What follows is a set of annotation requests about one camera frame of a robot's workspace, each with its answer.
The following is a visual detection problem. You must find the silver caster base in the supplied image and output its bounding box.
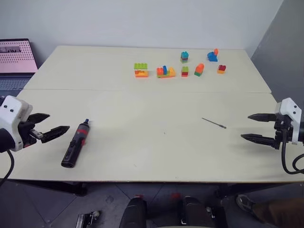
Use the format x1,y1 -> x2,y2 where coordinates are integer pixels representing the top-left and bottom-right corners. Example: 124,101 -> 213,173
76,209 -> 101,228

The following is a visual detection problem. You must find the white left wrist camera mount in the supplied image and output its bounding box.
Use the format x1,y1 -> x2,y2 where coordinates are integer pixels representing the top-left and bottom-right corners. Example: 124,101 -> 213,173
0,95 -> 33,152

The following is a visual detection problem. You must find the grey shoe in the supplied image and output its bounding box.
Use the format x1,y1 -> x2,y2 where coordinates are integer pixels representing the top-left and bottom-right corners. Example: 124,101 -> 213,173
236,194 -> 257,222

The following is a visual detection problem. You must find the black red electric screwdriver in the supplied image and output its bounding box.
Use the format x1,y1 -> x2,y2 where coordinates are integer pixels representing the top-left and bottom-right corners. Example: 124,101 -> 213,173
60,118 -> 91,169

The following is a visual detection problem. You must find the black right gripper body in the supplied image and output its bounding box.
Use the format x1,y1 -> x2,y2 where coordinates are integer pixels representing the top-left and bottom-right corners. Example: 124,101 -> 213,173
273,113 -> 297,151

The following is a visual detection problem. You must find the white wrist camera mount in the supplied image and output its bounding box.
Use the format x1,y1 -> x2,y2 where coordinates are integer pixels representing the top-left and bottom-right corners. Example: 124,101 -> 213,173
275,97 -> 301,145
0,95 -> 33,152

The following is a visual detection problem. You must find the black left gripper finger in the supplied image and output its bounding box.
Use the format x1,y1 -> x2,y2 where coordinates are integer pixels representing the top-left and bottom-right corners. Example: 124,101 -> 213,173
40,125 -> 71,144
28,113 -> 51,124

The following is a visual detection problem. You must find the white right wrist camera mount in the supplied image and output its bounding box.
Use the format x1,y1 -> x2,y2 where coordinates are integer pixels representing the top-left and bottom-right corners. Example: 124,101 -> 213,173
275,97 -> 301,145

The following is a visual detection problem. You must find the brown trouser leg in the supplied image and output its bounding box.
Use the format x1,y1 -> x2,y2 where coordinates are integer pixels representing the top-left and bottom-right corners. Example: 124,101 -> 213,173
251,199 -> 304,228

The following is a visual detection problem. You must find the black table frame bar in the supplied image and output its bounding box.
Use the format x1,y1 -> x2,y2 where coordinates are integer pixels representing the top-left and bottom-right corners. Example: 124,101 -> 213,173
6,179 -> 87,197

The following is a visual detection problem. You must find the open laptop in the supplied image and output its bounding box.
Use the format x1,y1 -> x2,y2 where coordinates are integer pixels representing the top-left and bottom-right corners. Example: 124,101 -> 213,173
0,38 -> 39,92

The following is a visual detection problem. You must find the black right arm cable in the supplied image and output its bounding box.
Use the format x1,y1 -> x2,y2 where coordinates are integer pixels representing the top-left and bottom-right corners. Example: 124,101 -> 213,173
281,132 -> 304,175

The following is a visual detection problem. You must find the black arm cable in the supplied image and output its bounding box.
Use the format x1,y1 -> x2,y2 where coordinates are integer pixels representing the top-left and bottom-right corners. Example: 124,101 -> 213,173
0,149 -> 16,187
281,132 -> 304,175

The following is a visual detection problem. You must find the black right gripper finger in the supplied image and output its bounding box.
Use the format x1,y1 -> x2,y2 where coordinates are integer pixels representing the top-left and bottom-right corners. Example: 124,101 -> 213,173
247,113 -> 276,123
240,133 -> 276,149

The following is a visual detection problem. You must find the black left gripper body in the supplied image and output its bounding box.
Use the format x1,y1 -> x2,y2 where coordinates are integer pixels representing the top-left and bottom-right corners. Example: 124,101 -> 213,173
17,118 -> 45,147

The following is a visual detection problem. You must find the dark rounded shape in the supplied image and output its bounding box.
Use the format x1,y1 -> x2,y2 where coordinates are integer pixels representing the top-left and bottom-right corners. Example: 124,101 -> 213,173
118,197 -> 148,228
180,195 -> 229,228

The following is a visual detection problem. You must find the orange blue yellow block build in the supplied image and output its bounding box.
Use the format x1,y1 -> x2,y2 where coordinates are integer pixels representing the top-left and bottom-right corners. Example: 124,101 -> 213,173
156,65 -> 177,79

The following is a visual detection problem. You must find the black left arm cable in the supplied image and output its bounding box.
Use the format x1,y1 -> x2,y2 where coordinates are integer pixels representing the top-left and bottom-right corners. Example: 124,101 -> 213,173
0,149 -> 16,187

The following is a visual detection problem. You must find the thin metal screwdriver bit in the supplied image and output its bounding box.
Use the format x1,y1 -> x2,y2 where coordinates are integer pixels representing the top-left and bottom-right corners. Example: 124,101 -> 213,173
201,117 -> 227,130

